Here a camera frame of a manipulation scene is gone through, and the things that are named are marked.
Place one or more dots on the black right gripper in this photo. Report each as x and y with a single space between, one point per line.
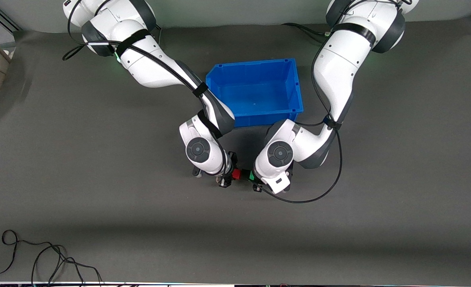
225 179

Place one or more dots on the small red cube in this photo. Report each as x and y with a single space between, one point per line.
236 174

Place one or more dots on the small green cube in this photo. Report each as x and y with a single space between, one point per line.
251 175

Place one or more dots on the small black cube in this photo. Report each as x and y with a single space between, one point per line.
244 175

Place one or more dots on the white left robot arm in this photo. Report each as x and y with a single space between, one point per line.
339 71

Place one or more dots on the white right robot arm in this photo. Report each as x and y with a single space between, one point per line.
152 67

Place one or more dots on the blue plastic storage bin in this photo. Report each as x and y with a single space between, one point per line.
259 87

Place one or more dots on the aluminium frame rail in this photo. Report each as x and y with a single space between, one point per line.
0 16

